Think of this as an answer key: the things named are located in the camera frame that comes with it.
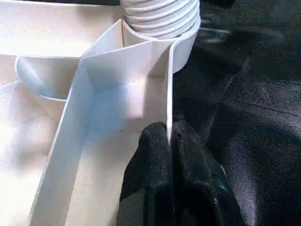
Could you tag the black mat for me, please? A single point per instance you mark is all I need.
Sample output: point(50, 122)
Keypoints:
point(249, 117)

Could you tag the white plastic table top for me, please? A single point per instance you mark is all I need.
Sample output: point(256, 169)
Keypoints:
point(113, 103)

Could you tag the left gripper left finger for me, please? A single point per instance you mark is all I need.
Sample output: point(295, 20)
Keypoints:
point(148, 183)

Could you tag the white plastic table leg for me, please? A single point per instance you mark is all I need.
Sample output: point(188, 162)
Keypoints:
point(160, 16)

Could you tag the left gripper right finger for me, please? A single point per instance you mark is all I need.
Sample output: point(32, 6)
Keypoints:
point(202, 188)

